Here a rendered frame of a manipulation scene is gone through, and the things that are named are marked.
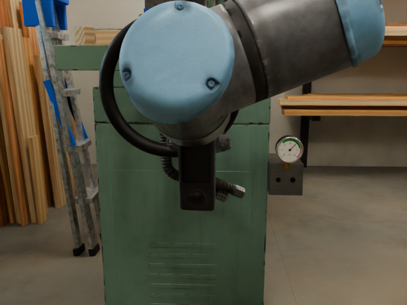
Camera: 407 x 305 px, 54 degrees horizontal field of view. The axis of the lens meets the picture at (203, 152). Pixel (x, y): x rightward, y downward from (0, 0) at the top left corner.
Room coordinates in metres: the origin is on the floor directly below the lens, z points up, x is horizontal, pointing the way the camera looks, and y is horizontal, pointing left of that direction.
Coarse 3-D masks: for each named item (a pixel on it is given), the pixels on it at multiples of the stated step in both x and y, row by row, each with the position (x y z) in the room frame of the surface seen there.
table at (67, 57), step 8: (56, 48) 1.00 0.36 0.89; (64, 48) 0.99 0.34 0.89; (72, 48) 0.99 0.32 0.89; (80, 48) 0.99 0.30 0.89; (88, 48) 0.99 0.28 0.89; (96, 48) 0.99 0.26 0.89; (104, 48) 0.99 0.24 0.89; (56, 56) 1.00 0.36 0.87; (64, 56) 0.99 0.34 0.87; (72, 56) 0.99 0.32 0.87; (80, 56) 0.99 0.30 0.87; (88, 56) 0.99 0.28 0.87; (96, 56) 0.99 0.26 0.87; (56, 64) 1.00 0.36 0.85; (64, 64) 0.99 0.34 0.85; (72, 64) 0.99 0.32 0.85; (80, 64) 0.99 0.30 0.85; (88, 64) 0.99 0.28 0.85; (96, 64) 0.99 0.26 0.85
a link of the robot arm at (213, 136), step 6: (228, 114) 0.41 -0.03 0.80; (228, 120) 0.44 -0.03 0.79; (222, 126) 0.42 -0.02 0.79; (216, 132) 0.41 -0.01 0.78; (222, 132) 0.44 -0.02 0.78; (168, 138) 0.42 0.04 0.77; (204, 138) 0.40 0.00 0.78; (210, 138) 0.42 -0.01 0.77; (216, 138) 0.44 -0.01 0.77; (180, 144) 0.43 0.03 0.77; (186, 144) 0.42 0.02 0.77; (192, 144) 0.42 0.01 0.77; (198, 144) 0.43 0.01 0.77; (204, 144) 0.44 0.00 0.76
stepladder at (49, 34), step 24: (24, 0) 1.70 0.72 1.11; (48, 0) 1.70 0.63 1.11; (24, 24) 1.70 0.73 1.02; (48, 24) 1.70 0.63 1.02; (48, 48) 1.69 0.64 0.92; (48, 72) 1.70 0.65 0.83; (48, 96) 1.70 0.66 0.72; (72, 96) 1.84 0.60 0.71; (72, 144) 1.70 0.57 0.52; (72, 168) 1.68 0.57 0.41; (72, 192) 1.72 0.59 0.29; (96, 192) 1.79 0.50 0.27; (72, 216) 1.69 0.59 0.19; (96, 216) 1.85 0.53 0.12; (96, 240) 1.73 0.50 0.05
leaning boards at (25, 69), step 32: (0, 0) 2.36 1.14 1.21; (0, 32) 2.23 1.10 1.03; (32, 32) 2.49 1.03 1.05; (0, 64) 2.02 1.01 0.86; (32, 64) 2.34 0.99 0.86; (0, 96) 2.06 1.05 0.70; (32, 96) 2.29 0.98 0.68; (0, 128) 2.08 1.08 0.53; (32, 128) 2.18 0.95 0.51; (0, 160) 2.06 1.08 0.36; (32, 160) 2.05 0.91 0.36; (0, 192) 2.04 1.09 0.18; (32, 192) 2.07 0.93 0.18; (64, 192) 2.38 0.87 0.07; (0, 224) 2.01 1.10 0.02
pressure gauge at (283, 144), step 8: (288, 136) 0.91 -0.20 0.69; (280, 144) 0.90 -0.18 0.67; (288, 144) 0.90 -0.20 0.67; (296, 144) 0.90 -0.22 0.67; (280, 152) 0.90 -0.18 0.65; (288, 152) 0.90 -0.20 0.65; (296, 152) 0.90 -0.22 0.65; (288, 160) 0.90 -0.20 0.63; (296, 160) 0.90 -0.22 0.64; (288, 168) 0.92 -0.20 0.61
